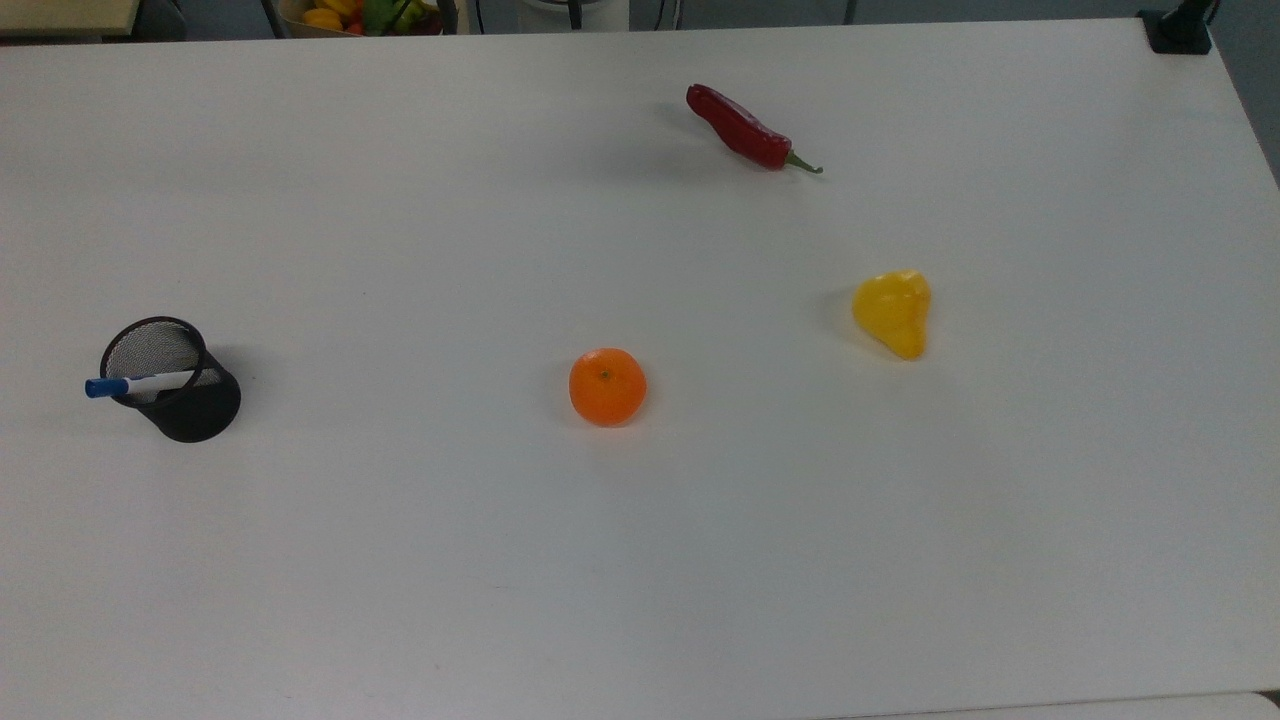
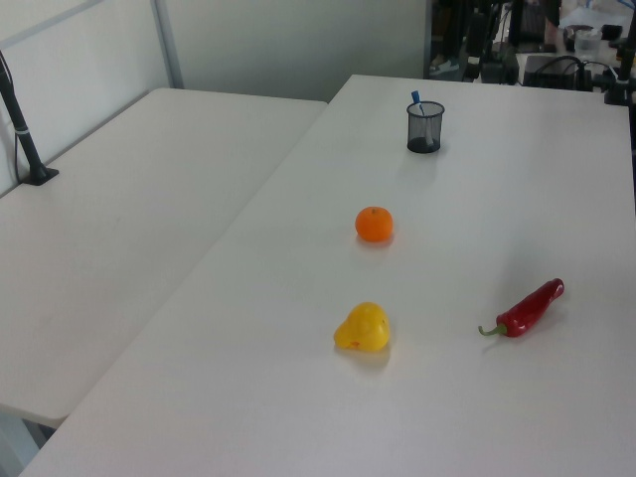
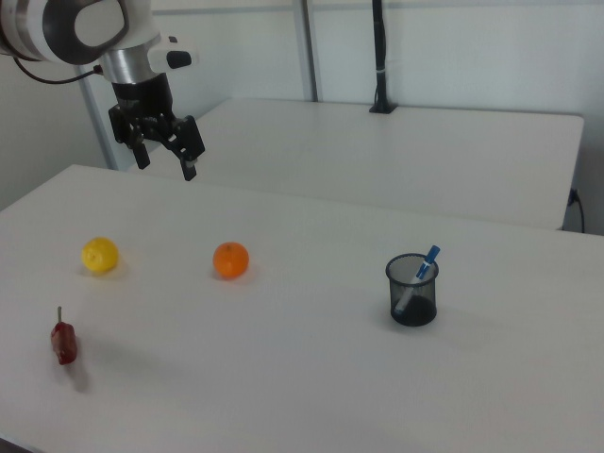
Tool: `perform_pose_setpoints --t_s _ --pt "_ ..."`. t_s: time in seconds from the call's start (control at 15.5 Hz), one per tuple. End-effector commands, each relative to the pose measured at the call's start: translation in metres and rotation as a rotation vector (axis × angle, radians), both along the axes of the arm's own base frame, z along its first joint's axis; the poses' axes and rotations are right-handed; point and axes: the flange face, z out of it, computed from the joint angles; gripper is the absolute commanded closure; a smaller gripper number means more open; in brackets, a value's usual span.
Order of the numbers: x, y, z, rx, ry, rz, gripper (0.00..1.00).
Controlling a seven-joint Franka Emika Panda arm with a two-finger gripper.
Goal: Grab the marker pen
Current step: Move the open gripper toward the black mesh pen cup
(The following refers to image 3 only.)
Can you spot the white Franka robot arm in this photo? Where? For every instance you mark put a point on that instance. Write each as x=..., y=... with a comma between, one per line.
x=61, y=28

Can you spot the black mesh pen cup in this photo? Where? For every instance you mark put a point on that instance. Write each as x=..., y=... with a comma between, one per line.
x=415, y=309

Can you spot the orange mandarin fruit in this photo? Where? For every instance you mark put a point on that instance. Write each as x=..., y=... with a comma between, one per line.
x=230, y=260

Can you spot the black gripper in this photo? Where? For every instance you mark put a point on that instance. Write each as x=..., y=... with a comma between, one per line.
x=141, y=101

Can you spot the aluminium corner partition post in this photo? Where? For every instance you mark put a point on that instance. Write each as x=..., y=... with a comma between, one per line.
x=99, y=127

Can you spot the blue and white marker pen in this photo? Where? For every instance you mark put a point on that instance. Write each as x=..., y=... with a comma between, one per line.
x=424, y=270

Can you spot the black camera stand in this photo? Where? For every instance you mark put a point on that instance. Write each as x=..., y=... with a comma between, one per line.
x=380, y=56

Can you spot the yellow toy pear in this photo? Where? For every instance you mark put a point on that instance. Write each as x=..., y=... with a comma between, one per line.
x=99, y=255

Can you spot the red chili pepper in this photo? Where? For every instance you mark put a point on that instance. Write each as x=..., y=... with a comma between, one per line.
x=63, y=342

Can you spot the white side table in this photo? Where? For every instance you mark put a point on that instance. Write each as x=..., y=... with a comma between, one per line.
x=401, y=156

